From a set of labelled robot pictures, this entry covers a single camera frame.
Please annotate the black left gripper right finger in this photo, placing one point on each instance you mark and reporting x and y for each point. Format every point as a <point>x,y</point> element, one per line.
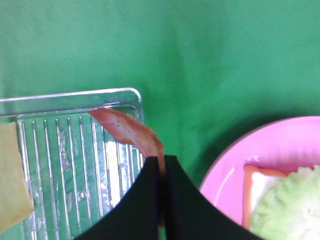
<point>189,215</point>

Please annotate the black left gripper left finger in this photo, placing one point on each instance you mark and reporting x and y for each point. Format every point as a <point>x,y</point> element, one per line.
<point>136,216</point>

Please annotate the toast slice with red crust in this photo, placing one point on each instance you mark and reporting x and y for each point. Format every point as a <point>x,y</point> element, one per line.
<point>257,181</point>

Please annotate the bacon strip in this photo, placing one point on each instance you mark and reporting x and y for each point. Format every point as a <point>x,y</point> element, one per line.
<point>128,130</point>

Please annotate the green lettuce leaf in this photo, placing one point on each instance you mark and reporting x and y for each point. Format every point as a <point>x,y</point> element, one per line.
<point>290,209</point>

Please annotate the yellow cheese slice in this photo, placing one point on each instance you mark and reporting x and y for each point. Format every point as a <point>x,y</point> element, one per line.
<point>15,201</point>

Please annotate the clear left plastic tray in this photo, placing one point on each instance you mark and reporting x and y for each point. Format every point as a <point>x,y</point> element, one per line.
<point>75,171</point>

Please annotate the pink round plate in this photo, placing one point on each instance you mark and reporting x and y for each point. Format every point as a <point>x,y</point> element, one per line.
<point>282,145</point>

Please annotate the green tablecloth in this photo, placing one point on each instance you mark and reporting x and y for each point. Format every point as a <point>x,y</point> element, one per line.
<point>208,71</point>

